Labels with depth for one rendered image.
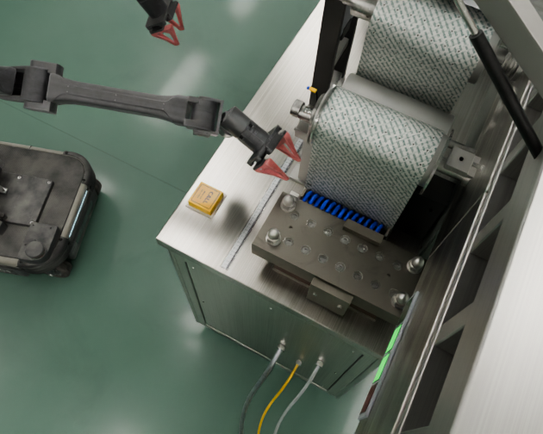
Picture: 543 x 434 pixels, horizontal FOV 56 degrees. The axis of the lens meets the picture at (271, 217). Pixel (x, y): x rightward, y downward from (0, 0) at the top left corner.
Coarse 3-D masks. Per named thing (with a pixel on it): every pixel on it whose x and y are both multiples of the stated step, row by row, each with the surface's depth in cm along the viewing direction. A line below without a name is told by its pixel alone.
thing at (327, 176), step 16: (320, 160) 114; (336, 160) 111; (320, 176) 120; (336, 176) 116; (352, 176) 113; (368, 176) 110; (320, 192) 126; (336, 192) 122; (352, 192) 119; (368, 192) 115; (384, 192) 112; (400, 192) 109; (352, 208) 125; (368, 208) 121; (384, 208) 118; (400, 208) 114; (384, 224) 123
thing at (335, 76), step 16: (336, 0) 118; (336, 16) 122; (352, 16) 135; (320, 32) 129; (336, 32) 126; (352, 32) 143; (320, 48) 134; (336, 48) 132; (320, 64) 138; (336, 64) 156; (320, 80) 144; (336, 80) 156
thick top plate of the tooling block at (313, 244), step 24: (288, 216) 123; (312, 216) 124; (264, 240) 120; (288, 240) 121; (312, 240) 121; (336, 240) 121; (360, 240) 121; (384, 240) 122; (288, 264) 120; (312, 264) 118; (336, 264) 118; (360, 264) 119; (384, 264) 119; (360, 288) 116; (384, 288) 116; (408, 288) 116; (384, 312) 115
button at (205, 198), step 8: (200, 184) 139; (200, 192) 138; (208, 192) 138; (216, 192) 138; (192, 200) 136; (200, 200) 136; (208, 200) 137; (216, 200) 137; (200, 208) 136; (208, 208) 135
